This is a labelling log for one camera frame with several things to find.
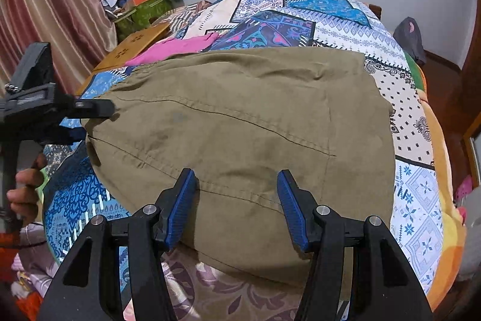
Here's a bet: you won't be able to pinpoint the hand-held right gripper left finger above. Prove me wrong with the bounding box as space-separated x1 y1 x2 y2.
38 168 197 321

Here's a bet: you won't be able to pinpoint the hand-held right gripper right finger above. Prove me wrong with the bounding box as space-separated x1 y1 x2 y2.
277 170 443 321

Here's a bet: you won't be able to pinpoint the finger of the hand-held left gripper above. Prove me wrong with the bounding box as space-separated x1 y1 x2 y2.
74 99 115 119

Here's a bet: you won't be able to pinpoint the olive green pants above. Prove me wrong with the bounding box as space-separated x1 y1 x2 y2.
80 46 396 288

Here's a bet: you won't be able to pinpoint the person's left hand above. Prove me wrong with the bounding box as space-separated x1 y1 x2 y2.
6 154 48 227

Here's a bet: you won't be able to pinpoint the wooden folding board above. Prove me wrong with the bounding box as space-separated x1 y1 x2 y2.
75 22 174 96

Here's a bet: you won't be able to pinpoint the striped pink curtain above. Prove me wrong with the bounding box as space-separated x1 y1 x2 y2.
0 0 120 96

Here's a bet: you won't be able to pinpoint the mauve floral blanket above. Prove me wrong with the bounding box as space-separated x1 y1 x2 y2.
120 249 312 321

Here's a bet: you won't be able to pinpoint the pink cloth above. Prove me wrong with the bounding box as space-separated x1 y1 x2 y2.
125 32 220 66

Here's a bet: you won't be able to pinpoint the green patterned box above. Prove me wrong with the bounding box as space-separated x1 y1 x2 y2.
114 0 174 43

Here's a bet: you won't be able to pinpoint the orange yellow blanket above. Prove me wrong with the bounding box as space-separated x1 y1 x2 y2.
404 54 468 313

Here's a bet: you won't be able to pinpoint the patchwork printed bed sheet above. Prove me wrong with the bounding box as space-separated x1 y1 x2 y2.
42 0 452 299

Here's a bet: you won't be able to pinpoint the dark grey bag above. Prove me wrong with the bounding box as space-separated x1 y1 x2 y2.
393 16 427 66

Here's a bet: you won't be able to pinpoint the wooden bed frame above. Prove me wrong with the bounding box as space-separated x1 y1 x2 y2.
368 4 481 194

